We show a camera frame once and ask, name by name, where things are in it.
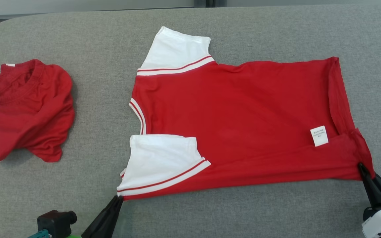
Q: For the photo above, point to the red shirt with white sleeves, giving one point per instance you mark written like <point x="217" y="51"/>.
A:
<point x="243" y="115"/>

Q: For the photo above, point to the red shorts with white stripe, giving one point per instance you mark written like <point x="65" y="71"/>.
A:
<point x="28" y="115"/>

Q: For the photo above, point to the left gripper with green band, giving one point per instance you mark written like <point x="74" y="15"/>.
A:
<point x="74" y="236"/>

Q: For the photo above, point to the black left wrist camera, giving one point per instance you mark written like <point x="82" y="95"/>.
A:
<point x="56" y="223"/>

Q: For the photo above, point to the grey double partition post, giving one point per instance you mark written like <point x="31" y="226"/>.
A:
<point x="210" y="2"/>

